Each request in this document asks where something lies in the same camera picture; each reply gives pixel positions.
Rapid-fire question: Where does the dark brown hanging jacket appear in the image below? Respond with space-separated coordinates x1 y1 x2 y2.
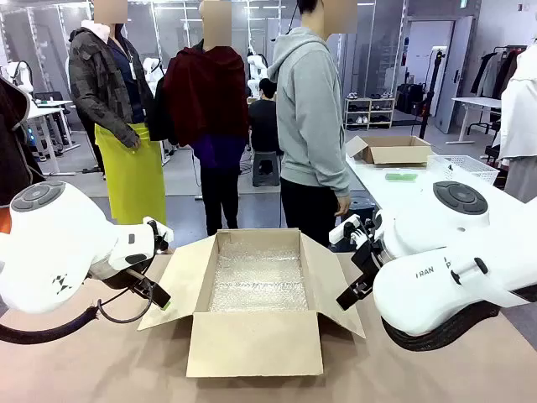
0 76 46 207

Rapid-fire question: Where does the white desk with grey legs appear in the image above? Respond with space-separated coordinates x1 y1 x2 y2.
24 99 81 164

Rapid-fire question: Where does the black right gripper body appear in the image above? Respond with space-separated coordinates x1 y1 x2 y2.
351 217 386 291

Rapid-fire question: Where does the clothes rack with garments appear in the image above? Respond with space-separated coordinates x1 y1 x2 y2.
469 43 530 101

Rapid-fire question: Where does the wooden shoe rack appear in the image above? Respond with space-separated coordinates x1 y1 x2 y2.
344 97 397 131

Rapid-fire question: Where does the figure in dark red cloak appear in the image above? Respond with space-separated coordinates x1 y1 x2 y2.
155 0 251 237

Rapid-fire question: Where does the white side table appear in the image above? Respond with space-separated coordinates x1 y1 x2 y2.
345 151 537 236

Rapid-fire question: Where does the large open cardboard box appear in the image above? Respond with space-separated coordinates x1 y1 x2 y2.
137 228 367 379

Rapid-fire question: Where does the black luggage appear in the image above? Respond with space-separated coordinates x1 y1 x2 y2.
395 82 427 116

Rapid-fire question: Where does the small open cardboard box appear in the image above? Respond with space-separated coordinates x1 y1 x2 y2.
345 134 434 168

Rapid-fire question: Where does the person in grey hoodie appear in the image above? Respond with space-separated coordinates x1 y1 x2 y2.
267 0 358 249

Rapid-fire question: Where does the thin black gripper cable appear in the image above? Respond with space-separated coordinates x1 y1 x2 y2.
96 288 154 324

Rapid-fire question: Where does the grey hoodie person right hand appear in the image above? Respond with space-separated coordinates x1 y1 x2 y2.
334 193 352 218

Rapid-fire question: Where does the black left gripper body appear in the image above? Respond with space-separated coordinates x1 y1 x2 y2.
123 270 159 296

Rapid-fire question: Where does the black tripod stand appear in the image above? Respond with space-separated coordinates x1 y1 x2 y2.
418 48 447 140

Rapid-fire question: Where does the seated person in black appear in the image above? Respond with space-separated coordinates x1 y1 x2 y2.
248 78 282 154

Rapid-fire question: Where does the black arm cable sleeve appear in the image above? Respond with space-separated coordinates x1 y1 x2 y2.
0 305 101 346
379 301 503 353

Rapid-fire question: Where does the figure in dark camouflage jacket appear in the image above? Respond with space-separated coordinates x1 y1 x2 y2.
66 0 155 177

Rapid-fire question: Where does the grey plastic stool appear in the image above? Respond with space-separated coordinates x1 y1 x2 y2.
252 150 281 188

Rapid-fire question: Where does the black right arm cable sleeve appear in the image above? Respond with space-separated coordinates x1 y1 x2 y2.
379 301 503 353

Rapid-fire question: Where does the figure in white top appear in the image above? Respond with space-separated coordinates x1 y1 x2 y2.
498 38 537 205

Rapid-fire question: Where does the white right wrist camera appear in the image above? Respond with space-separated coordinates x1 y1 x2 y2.
328 213 362 245

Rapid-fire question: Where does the dark plastic stool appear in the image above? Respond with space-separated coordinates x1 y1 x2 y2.
348 190 378 222

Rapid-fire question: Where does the black left arm cable sleeve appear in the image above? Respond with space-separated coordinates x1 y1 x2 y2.
0 305 101 346

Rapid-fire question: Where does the white mesh plastic basket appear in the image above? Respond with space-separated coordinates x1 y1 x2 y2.
427 154 501 189

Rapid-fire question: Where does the clear bubble wrap sheet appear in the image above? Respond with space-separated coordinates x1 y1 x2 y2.
208 238 310 313

